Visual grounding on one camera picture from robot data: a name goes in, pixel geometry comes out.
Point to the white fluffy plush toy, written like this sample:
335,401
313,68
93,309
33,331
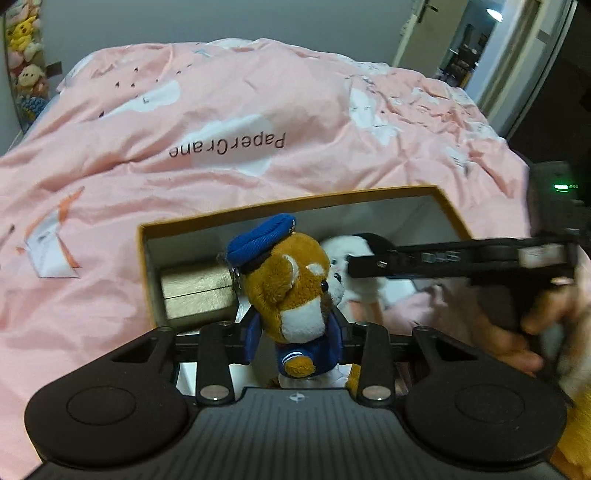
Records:
351,249

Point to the pink printed blanket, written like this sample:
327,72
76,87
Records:
231,115

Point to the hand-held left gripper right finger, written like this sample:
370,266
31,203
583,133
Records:
374,350

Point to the orange cardboard box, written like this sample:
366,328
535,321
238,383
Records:
194,249

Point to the person's right hand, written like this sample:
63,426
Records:
508,346

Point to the person's right forearm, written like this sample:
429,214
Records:
577,369

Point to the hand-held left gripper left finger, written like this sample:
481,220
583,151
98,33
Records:
249,341

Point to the ceiling lamp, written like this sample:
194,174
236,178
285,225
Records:
494,14

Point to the brown bear plush blue cap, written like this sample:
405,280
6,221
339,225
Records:
286,277

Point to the pink pouch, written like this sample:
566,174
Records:
406,314

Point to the pile of plush toys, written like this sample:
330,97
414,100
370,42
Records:
25,46

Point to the gold box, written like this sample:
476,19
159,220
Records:
194,290

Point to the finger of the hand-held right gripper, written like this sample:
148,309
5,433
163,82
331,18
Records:
438,261

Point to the cream door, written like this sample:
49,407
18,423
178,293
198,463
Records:
411,41

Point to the yellow cloth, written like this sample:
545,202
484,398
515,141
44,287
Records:
575,438

